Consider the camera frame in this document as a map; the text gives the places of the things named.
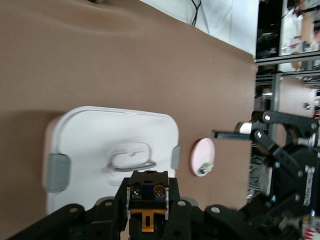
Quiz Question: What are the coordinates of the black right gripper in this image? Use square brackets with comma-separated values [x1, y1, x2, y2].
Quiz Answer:
[211, 110, 320, 231]

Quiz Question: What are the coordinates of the aluminium frame structure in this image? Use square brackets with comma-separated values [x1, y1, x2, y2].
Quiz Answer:
[253, 51, 320, 116]

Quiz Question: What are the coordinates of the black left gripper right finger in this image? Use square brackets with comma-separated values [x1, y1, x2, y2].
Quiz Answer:
[167, 177, 266, 240]

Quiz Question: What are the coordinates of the beige partition panel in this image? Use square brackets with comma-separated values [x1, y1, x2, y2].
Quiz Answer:
[278, 76, 316, 118]

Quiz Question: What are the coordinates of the black cabinet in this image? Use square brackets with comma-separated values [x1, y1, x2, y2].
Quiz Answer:
[256, 0, 284, 60]

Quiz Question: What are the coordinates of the pink round plate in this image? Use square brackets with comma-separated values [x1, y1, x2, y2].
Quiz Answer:
[190, 137, 216, 178]

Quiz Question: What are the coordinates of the white lidded storage box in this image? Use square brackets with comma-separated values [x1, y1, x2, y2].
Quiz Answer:
[42, 106, 181, 216]

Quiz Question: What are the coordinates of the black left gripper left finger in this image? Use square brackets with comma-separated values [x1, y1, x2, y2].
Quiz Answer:
[7, 177, 131, 240]

